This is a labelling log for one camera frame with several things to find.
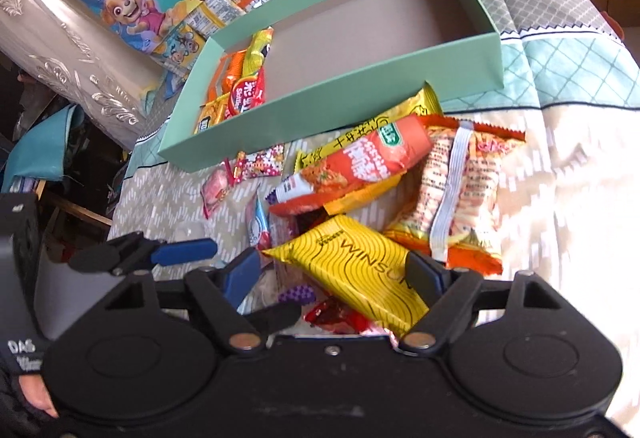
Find person's left hand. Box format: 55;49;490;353
21;379;60;420

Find small yellow snack packet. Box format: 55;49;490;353
194;97;232;135

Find orange-red snack packet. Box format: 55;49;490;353
269;114;435;219

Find pink candy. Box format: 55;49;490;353
200;168;234;220

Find long yellow snack packet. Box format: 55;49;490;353
294;84;444;175

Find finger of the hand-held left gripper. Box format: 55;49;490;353
69;233;219;277

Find teal cloth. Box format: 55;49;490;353
0;104;82;193

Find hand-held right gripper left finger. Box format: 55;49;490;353
102;247;290;355

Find clear plastic wrapper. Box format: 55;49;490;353
172;219;209;245

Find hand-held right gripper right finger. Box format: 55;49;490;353
399;250;566;355

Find blue white snack packet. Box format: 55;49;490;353
249;195;274;252

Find red white patterned candy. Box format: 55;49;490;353
227;143;286;182

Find mint green cardboard box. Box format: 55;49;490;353
157;0;502;173

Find large orange snack packet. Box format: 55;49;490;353
383;114;527;277

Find yellow striped snack packet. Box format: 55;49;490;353
262;215;432;338

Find red snack packet yellow edge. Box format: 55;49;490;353
226;68;269;119

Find yellow-green snack packet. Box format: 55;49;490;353
244;27;275;70

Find purple candy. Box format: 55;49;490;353
277;283;317;305

